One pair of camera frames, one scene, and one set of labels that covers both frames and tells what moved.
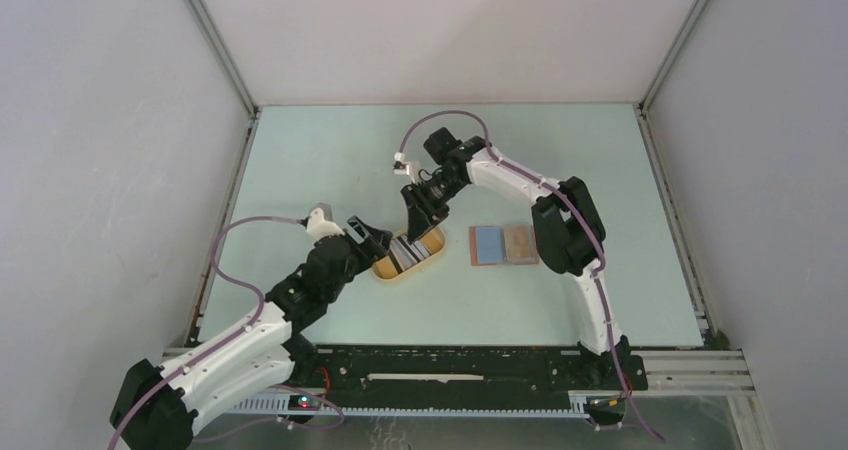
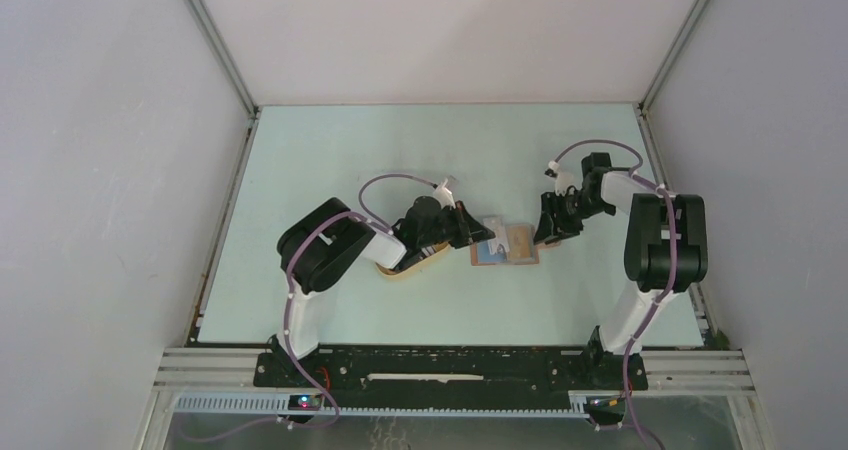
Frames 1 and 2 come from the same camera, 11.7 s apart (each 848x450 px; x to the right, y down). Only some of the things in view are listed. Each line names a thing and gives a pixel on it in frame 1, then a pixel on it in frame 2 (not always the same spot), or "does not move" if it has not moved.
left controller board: (303, 402) does not move
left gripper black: (374, 245) → (468, 230)
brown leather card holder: (507, 244) does not move
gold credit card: (519, 243) does not move
